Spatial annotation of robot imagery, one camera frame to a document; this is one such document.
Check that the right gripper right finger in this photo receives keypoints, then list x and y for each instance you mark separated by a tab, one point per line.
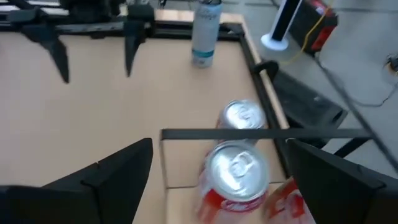
348	199

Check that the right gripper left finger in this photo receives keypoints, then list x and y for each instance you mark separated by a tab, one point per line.
102	193

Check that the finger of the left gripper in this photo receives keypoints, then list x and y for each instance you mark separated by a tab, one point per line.
46	37
135	31

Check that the slim white can blue band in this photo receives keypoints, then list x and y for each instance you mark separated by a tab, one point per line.
203	34

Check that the silver Diet Coke can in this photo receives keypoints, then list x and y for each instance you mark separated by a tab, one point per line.
242	113

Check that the black perforated case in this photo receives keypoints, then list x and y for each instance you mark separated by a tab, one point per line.
304	105

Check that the black white pole round base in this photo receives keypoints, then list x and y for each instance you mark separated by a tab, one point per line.
273	42

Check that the black red equipment box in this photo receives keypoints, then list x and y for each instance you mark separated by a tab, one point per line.
325	34

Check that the wooden shelf black frame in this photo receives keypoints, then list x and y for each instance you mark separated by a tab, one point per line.
202	133

